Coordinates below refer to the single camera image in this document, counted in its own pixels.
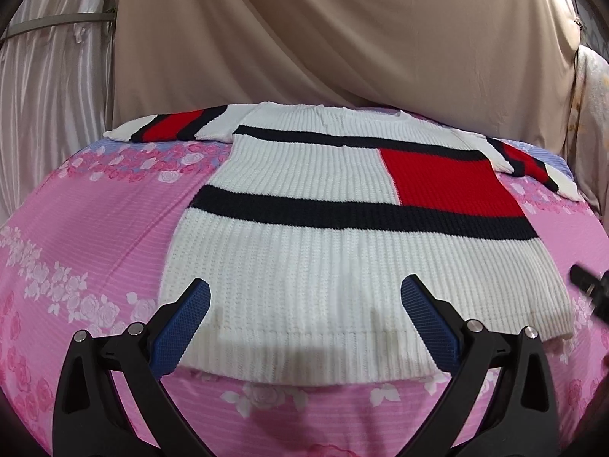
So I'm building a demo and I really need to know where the beige draped cloth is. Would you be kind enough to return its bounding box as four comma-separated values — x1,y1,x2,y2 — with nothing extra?
113,0,580,153

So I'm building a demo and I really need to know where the beige floral curtain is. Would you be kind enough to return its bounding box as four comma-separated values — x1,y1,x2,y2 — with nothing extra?
564,45,609,231

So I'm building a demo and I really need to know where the white red black knit sweater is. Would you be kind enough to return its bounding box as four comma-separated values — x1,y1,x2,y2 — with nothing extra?
110,102,579,386

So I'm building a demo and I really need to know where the pink floral bed sheet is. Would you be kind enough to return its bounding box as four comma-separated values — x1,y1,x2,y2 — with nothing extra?
0,104,609,457

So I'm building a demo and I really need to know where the silvery striped curtain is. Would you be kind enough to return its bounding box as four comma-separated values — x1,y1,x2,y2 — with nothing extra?
1,0,116,220

